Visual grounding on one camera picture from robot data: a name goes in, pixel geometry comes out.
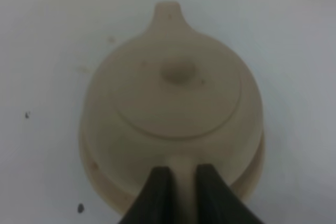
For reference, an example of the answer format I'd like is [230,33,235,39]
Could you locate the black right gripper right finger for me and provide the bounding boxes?
[195,164,263,224]

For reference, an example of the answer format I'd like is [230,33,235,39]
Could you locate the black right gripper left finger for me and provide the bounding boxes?
[119,167,175,224]

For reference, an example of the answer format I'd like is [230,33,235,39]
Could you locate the brown teapot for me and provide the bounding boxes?
[79,2,264,223]

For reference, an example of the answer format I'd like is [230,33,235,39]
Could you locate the brown teapot saucer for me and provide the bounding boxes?
[79,130,265,216]

